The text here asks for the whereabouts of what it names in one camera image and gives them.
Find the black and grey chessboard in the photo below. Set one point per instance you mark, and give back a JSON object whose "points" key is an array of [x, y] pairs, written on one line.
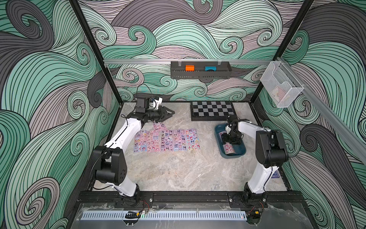
{"points": [[211, 110]]}

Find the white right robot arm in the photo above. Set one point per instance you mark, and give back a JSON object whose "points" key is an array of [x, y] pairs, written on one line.
{"points": [[270, 151]]}

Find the teal plastic storage box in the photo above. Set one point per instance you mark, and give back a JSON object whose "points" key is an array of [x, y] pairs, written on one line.
{"points": [[240, 149]]}

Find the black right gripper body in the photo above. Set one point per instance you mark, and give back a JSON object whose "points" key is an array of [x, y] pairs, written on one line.
{"points": [[233, 138]]}

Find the blue card deck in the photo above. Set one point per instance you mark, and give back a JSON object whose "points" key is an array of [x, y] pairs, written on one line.
{"points": [[276, 174]]}

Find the black corner frame post left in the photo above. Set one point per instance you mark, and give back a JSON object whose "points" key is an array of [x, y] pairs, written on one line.
{"points": [[90, 38]]}

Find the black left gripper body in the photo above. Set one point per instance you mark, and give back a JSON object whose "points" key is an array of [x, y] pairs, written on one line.
{"points": [[154, 116]]}

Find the teal block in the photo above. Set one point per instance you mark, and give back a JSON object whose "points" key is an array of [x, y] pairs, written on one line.
{"points": [[210, 68]]}

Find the black corner frame post right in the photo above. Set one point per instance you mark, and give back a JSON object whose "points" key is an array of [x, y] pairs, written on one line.
{"points": [[305, 7]]}

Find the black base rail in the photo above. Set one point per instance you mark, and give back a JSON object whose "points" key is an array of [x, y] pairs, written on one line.
{"points": [[160, 199]]}

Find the black corner frame post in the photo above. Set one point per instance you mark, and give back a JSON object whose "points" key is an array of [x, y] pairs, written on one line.
{"points": [[305, 7], [90, 38]]}

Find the aluminium rail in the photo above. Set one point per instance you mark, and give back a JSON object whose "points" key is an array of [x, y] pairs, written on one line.
{"points": [[316, 92], [145, 61]]}

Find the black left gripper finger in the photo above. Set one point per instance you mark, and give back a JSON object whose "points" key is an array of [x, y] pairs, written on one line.
{"points": [[165, 117], [167, 111]]}

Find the pink sticker sheet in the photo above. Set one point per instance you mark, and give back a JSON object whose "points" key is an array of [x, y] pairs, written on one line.
{"points": [[154, 138], [192, 139], [166, 140], [179, 140], [159, 126], [142, 141]]}

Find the white perforated cable duct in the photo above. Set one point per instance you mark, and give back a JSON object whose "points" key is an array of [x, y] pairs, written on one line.
{"points": [[235, 215]]}

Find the sticker sheet stack in box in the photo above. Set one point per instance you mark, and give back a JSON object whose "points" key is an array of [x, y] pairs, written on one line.
{"points": [[228, 149]]}

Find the black wall-mounted tray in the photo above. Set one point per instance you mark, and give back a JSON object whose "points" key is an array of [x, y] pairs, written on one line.
{"points": [[177, 71]]}

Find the clear plastic wall holder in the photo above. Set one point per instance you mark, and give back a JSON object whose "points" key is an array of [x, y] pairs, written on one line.
{"points": [[280, 82]]}

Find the aluminium rail back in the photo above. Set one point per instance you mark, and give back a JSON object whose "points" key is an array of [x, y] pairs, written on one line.
{"points": [[145, 61]]}

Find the orange block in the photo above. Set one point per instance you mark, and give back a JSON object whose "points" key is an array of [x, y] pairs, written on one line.
{"points": [[189, 68]]}

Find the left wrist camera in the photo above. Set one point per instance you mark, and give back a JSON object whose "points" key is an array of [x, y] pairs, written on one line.
{"points": [[154, 103]]}

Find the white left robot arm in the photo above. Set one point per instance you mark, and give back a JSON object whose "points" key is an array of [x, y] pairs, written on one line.
{"points": [[109, 164]]}

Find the aluminium rail right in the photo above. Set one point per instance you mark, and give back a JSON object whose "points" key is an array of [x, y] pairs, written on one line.
{"points": [[316, 92]]}

